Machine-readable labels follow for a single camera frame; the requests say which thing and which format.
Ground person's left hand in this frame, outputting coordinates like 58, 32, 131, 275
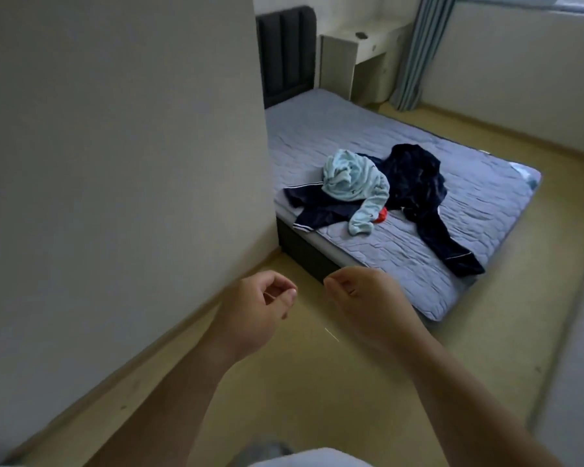
209, 270, 299, 359

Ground dark grey padded headboard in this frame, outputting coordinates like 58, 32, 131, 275
255, 6, 319, 110

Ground white mattress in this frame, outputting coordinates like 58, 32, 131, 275
509, 161, 542, 189

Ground light blue garment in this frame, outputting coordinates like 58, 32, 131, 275
321, 149, 391, 237

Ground blue-grey curtain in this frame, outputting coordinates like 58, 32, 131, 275
388, 0, 461, 113

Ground navy trousers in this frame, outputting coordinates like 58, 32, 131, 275
377, 144, 486, 278

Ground grey quilted mattress pad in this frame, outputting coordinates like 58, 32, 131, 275
265, 87, 542, 326

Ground dark bed frame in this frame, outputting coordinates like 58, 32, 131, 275
276, 216, 339, 283

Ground white bedside desk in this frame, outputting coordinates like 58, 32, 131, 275
319, 15, 415, 106

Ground window frame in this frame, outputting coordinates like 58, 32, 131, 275
455, 0, 584, 16

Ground person's right forearm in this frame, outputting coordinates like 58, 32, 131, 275
389, 335, 567, 467

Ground person's right hand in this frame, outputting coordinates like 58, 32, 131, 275
323, 266, 422, 356

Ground person's left forearm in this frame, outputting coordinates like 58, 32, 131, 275
84, 335, 246, 467

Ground navy jacket with white stripes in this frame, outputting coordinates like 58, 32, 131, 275
284, 153, 387, 234

